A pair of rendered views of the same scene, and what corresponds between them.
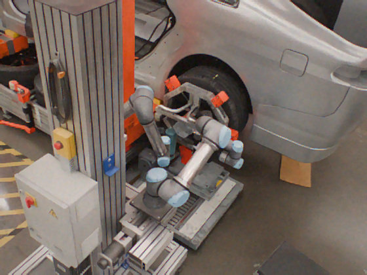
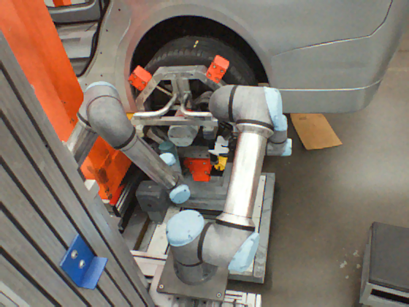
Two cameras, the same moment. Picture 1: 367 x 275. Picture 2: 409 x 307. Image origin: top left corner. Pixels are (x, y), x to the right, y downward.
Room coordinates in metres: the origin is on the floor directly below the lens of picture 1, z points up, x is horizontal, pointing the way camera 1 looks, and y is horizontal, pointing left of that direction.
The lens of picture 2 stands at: (0.94, 0.12, 1.78)
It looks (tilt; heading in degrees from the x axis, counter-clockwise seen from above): 40 degrees down; 351
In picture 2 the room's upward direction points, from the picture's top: 11 degrees counter-clockwise
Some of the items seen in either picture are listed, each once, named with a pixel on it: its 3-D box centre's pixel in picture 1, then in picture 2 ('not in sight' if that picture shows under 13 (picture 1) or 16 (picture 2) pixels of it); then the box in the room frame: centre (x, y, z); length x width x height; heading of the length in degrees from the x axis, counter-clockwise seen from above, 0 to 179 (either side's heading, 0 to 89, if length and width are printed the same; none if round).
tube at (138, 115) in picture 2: (175, 101); (155, 99); (2.30, 0.08, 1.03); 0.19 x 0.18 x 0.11; 150
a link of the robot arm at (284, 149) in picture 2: (234, 160); (278, 146); (1.92, -0.36, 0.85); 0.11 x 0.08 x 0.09; 61
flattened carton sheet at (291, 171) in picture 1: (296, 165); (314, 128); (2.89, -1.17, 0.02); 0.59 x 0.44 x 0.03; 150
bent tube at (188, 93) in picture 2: (198, 111); (196, 98); (2.20, -0.09, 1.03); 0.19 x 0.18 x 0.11; 150
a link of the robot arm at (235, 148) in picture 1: (234, 148); (273, 127); (1.94, -0.35, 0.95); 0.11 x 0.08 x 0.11; 51
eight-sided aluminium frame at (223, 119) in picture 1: (193, 119); (189, 115); (2.35, -0.07, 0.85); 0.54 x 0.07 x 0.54; 60
